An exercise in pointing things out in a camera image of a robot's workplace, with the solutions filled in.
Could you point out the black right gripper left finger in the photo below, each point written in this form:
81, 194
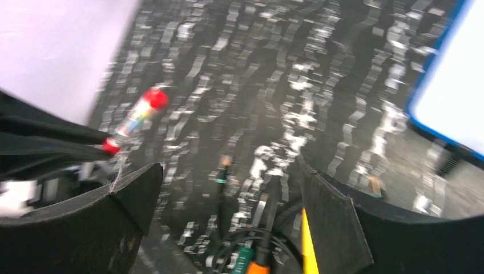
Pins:
96, 232

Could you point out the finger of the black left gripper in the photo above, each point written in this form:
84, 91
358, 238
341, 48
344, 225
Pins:
35, 143

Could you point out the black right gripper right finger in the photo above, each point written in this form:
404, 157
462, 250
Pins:
353, 232

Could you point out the red capped whiteboard marker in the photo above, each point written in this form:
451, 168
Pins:
152, 101

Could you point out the blue framed whiteboard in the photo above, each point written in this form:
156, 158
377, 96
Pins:
447, 100

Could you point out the yellow handled screwdriver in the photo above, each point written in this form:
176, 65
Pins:
307, 249

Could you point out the orange handled screwdriver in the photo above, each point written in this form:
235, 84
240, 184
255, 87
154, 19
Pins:
262, 259

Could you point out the green handled screwdriver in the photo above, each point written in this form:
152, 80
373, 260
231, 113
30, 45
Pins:
243, 260

